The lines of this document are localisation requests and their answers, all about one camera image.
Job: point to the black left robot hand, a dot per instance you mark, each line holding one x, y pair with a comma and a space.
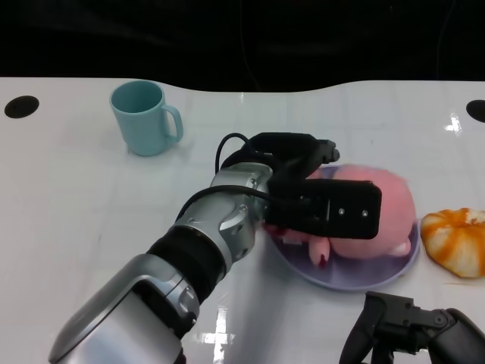
341, 212

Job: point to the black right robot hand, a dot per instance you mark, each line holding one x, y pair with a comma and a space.
401, 326

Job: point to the pink plush beaver doll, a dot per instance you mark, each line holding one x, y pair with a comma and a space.
396, 212

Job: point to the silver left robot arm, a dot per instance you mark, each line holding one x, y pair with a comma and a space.
151, 288

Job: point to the lavender plastic plate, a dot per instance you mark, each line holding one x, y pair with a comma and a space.
360, 276

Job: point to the orange striped toy bread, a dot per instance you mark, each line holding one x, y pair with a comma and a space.
454, 244

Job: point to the black round table grommet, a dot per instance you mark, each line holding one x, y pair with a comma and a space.
476, 110
21, 107

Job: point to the light blue plastic mug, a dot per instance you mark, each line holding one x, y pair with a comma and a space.
142, 127

